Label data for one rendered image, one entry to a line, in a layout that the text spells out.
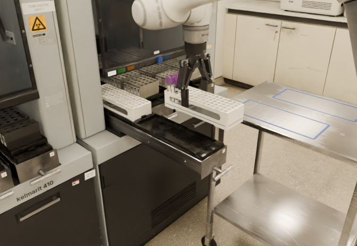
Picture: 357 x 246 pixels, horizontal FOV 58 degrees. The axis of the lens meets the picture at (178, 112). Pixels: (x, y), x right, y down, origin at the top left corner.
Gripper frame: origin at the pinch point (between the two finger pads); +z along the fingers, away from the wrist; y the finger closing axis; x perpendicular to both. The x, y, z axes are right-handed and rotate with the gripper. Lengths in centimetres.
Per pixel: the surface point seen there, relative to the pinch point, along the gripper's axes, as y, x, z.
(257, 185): 45, -5, 64
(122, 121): -18.2, 21.0, 10.8
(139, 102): -9.0, 20.9, 5.5
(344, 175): 130, -26, 93
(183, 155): -17.9, -10.7, 12.4
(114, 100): -16.0, 28.2, 4.8
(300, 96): 49, -19, 10
